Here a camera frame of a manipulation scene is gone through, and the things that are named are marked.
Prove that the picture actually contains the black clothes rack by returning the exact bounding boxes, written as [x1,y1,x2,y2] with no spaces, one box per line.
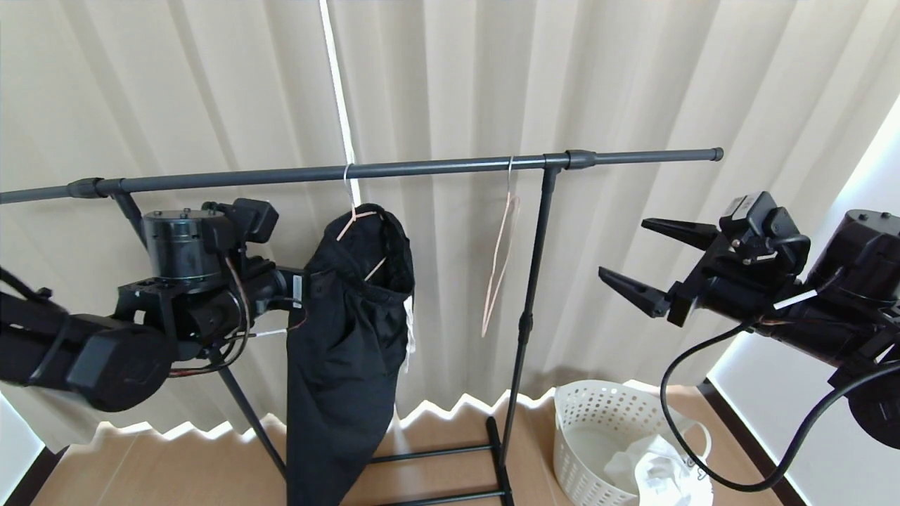
[0,148,725,506]

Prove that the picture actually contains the black shorts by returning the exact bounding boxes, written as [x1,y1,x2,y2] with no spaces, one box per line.
[285,204,417,506]

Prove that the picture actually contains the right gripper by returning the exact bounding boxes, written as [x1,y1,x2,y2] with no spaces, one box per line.
[599,218,830,345]

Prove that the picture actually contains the pink clothes hanger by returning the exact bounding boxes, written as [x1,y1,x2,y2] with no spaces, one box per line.
[482,156,521,338]
[336,164,389,283]

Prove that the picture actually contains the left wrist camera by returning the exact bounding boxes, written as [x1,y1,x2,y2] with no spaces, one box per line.
[204,198,279,248]

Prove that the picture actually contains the beige curtain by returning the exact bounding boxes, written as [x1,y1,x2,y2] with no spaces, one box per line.
[0,0,900,440]

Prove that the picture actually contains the white printed garment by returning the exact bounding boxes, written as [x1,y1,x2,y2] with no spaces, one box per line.
[603,434,712,506]

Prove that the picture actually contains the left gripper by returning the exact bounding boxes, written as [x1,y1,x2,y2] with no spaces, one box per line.
[246,266,310,313]

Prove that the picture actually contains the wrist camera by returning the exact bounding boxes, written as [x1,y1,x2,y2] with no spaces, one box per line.
[717,191,811,276]
[204,198,279,248]

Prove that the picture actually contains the white laundry basket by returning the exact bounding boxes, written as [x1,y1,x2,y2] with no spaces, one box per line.
[553,379,712,506]

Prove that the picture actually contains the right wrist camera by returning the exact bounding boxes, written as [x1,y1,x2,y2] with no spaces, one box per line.
[717,191,811,276]

